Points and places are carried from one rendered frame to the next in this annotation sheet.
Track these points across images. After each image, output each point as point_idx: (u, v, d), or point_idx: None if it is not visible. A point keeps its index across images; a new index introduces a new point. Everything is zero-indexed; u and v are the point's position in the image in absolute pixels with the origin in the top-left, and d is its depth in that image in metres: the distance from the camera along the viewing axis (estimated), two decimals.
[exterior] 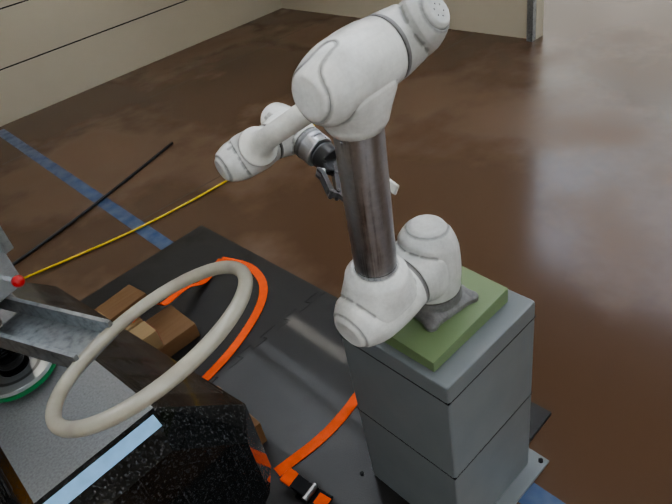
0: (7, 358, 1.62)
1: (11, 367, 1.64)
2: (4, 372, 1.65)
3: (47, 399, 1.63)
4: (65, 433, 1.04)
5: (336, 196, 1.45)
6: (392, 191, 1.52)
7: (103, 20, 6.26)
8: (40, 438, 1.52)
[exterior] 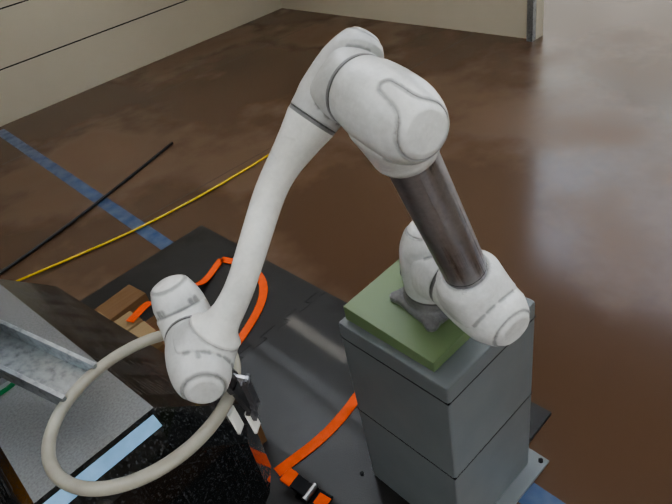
0: None
1: None
2: None
3: (47, 399, 1.63)
4: (71, 491, 1.22)
5: (253, 410, 1.33)
6: (239, 429, 1.38)
7: (103, 20, 6.26)
8: (40, 438, 1.52)
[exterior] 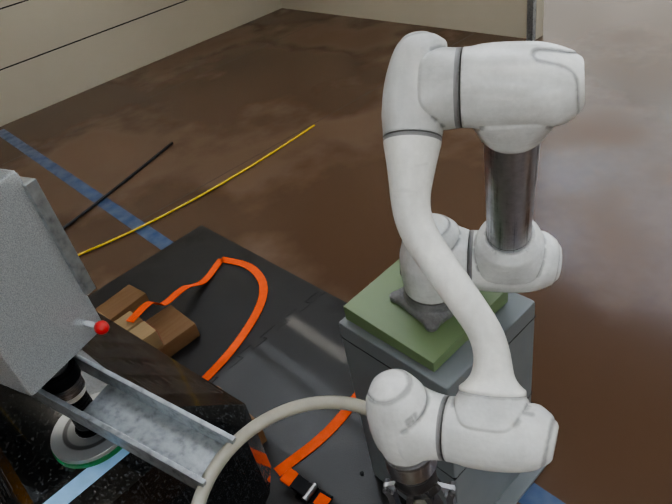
0: None
1: None
2: (82, 432, 1.47)
3: None
4: None
5: None
6: None
7: (103, 20, 6.26)
8: (40, 438, 1.52)
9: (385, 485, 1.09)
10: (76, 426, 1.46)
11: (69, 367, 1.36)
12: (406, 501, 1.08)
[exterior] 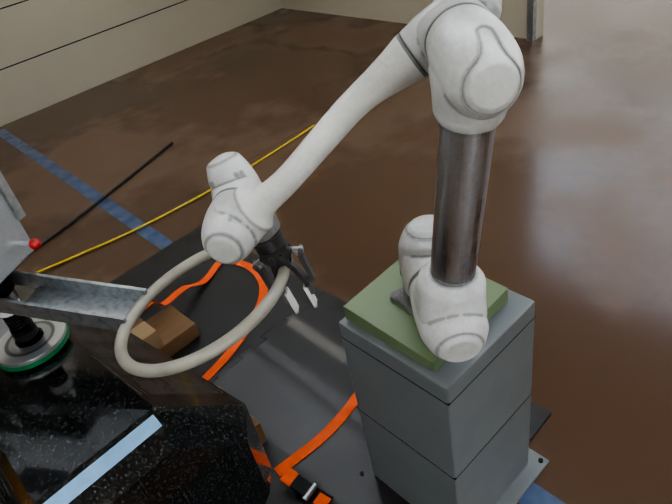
0: (25, 328, 1.74)
1: (29, 338, 1.76)
2: (18, 342, 1.78)
3: (47, 399, 1.63)
4: (159, 372, 1.29)
5: (310, 282, 1.45)
6: (297, 308, 1.49)
7: (103, 20, 6.26)
8: (40, 438, 1.52)
9: (253, 263, 1.42)
10: (16, 339, 1.76)
11: (4, 279, 1.66)
12: (271, 270, 1.41)
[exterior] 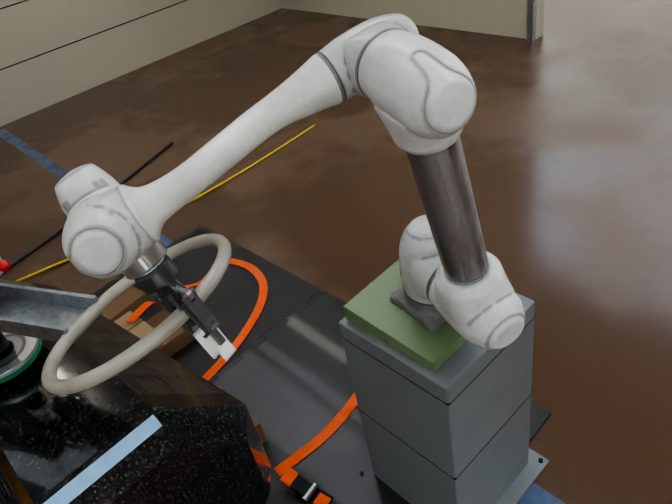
0: None
1: None
2: None
3: (47, 399, 1.63)
4: (64, 389, 1.12)
5: (213, 332, 1.12)
6: (214, 353, 1.19)
7: (103, 20, 6.26)
8: (40, 438, 1.52)
9: (156, 292, 1.15)
10: None
11: None
12: (167, 307, 1.13)
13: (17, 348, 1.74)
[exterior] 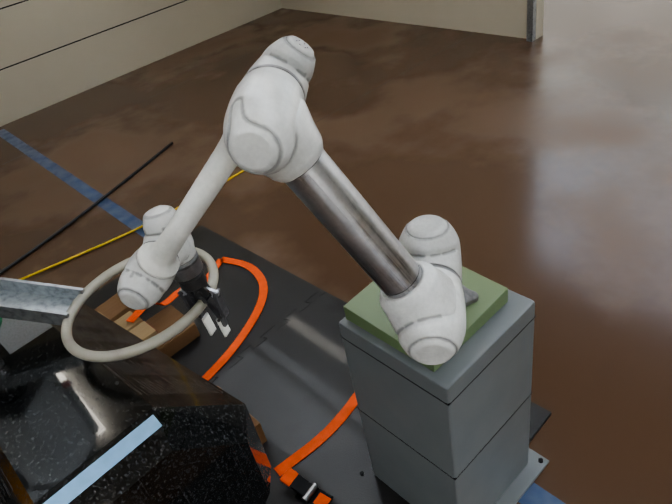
0: None
1: None
2: None
3: (47, 399, 1.63)
4: (113, 357, 1.57)
5: (223, 317, 1.69)
6: (211, 332, 1.74)
7: (103, 20, 6.26)
8: (40, 438, 1.52)
9: (180, 290, 1.67)
10: None
11: None
12: (191, 300, 1.66)
13: None
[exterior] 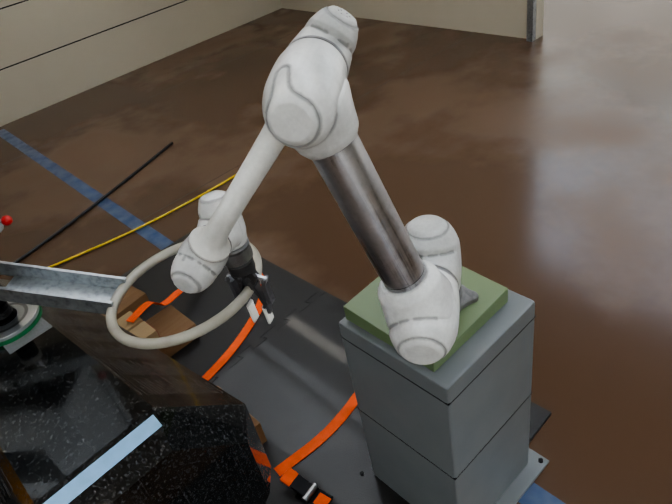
0: (1, 307, 1.87)
1: (5, 316, 1.88)
2: None
3: (47, 399, 1.63)
4: (162, 344, 1.57)
5: (269, 304, 1.69)
6: (255, 319, 1.75)
7: (103, 20, 6.26)
8: (40, 438, 1.52)
9: (226, 276, 1.67)
10: None
11: None
12: (238, 286, 1.66)
13: (16, 306, 1.96)
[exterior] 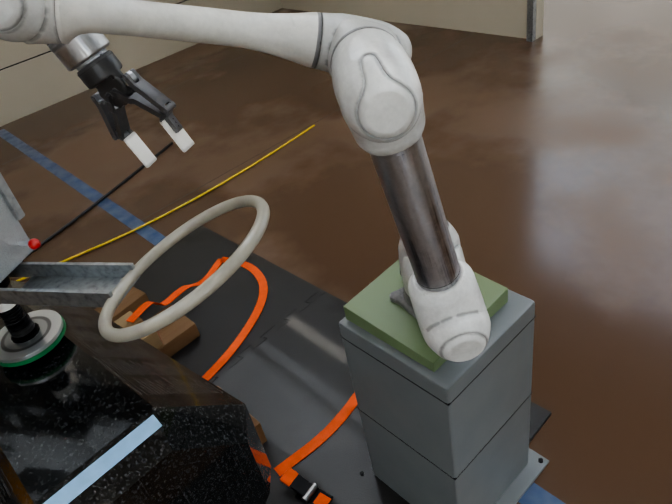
0: (21, 324, 1.73)
1: (25, 333, 1.75)
2: (35, 326, 1.79)
3: (47, 399, 1.63)
4: (134, 333, 1.22)
5: (168, 115, 1.05)
6: (146, 161, 1.18)
7: None
8: (40, 438, 1.52)
9: (95, 93, 1.11)
10: (12, 334, 1.75)
11: None
12: (108, 108, 1.10)
13: (23, 345, 1.74)
